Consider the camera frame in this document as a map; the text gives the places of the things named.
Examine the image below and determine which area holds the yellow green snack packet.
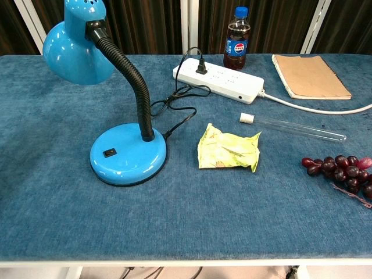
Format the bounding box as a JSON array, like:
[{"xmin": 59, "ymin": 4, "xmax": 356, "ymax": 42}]
[{"xmin": 197, "ymin": 123, "xmax": 262, "ymax": 174}]

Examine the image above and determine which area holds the blue velvet table cloth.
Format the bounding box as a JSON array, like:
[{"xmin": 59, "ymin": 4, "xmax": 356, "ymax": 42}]
[{"xmin": 0, "ymin": 53, "xmax": 372, "ymax": 262}]

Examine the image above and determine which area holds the clear glass test tube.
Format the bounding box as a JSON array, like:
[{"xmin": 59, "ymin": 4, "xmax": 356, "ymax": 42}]
[{"xmin": 239, "ymin": 112, "xmax": 348, "ymax": 144}]

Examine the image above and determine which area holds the cola bottle with blue cap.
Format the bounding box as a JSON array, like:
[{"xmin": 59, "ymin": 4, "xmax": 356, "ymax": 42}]
[{"xmin": 223, "ymin": 6, "xmax": 252, "ymax": 71}]

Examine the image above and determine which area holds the brown paper notebook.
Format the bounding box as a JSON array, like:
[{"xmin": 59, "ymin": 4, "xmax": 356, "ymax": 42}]
[{"xmin": 271, "ymin": 53, "xmax": 353, "ymax": 101}]

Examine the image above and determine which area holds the black lamp power cord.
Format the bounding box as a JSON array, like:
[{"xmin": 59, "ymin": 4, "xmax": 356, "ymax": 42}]
[{"xmin": 149, "ymin": 46, "xmax": 212, "ymax": 140}]

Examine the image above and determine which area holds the bunch of dark red grapes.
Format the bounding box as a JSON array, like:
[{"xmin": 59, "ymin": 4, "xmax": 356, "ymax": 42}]
[{"xmin": 301, "ymin": 155, "xmax": 372, "ymax": 209}]

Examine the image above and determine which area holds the white metal frame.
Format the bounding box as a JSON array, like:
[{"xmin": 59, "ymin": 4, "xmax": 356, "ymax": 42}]
[{"xmin": 13, "ymin": 0, "xmax": 335, "ymax": 56}]

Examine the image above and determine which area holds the blue gooseneck table lamp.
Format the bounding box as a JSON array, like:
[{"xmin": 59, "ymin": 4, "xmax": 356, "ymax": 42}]
[{"xmin": 42, "ymin": 0, "xmax": 169, "ymax": 187}]

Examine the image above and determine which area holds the white power strip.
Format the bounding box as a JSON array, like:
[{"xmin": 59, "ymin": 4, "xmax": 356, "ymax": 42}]
[{"xmin": 173, "ymin": 58, "xmax": 265, "ymax": 105}]

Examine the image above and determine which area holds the dark pleated curtain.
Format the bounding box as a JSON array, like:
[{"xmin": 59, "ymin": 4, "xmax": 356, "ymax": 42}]
[{"xmin": 0, "ymin": 0, "xmax": 372, "ymax": 56}]

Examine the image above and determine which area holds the white power strip cable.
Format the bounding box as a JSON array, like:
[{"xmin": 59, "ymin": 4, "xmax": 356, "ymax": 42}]
[{"xmin": 257, "ymin": 88, "xmax": 372, "ymax": 116}]

